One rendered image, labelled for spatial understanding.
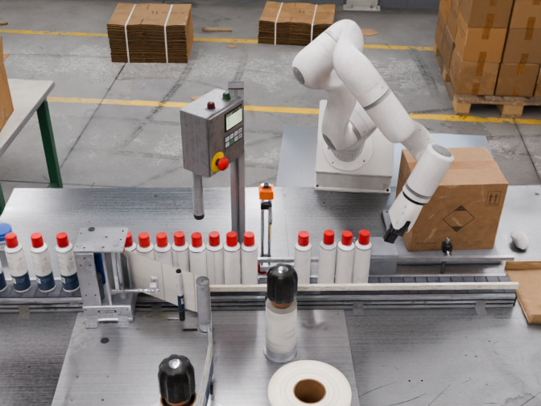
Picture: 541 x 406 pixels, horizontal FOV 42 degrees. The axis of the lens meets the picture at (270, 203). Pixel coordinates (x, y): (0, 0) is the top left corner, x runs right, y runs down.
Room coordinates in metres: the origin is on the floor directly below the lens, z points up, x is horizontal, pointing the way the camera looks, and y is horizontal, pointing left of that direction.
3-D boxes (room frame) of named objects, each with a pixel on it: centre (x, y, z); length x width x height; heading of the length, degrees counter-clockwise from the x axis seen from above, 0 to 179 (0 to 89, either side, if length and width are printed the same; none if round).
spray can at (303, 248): (1.71, -0.10, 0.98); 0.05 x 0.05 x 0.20
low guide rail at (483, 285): (1.68, -0.24, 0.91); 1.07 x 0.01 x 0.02; 92
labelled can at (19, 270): (1.68, 0.77, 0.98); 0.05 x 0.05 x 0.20
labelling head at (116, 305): (1.60, 0.47, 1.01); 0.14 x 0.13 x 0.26; 92
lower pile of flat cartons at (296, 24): (6.17, -0.22, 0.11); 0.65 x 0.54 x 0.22; 83
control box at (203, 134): (1.79, 0.16, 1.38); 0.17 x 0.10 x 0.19; 147
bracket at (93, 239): (1.59, 0.47, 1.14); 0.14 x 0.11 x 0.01; 92
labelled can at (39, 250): (1.68, 0.69, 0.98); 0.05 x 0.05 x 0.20
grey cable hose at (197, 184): (1.80, 0.22, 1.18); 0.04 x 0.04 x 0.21
